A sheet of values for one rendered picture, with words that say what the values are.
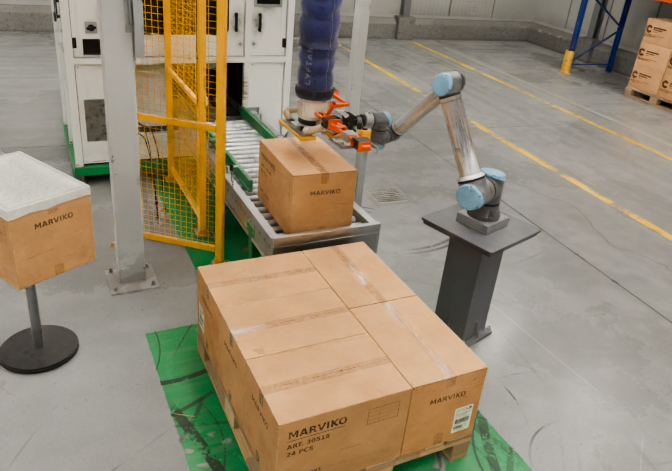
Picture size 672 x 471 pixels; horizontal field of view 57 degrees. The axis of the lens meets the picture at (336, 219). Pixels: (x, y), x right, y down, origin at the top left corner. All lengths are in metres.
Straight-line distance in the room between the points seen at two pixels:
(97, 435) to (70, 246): 0.89
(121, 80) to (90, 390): 1.66
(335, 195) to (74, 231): 1.43
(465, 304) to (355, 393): 1.36
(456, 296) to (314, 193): 1.05
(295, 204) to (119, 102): 1.14
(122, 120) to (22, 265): 1.10
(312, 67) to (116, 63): 1.07
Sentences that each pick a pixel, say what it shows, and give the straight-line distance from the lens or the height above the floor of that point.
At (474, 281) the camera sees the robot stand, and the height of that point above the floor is 0.45.
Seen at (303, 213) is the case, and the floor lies 0.71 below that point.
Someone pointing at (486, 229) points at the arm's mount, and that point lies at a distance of 3.55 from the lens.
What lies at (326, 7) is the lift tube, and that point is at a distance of 3.50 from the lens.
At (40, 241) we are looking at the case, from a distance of 3.13.
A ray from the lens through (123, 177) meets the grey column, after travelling 3.92.
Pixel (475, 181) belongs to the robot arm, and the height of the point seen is 1.08.
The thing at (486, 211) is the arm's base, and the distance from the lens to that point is 3.58.
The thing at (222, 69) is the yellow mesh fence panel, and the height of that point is 1.37.
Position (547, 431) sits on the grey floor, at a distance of 3.55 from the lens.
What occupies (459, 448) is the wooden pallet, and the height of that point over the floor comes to 0.07.
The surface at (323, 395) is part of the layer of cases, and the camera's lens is 2.61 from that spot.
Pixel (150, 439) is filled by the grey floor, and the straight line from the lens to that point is 3.21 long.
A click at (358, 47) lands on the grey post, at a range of 6.60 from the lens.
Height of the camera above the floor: 2.30
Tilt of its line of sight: 26 degrees down
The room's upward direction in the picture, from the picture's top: 6 degrees clockwise
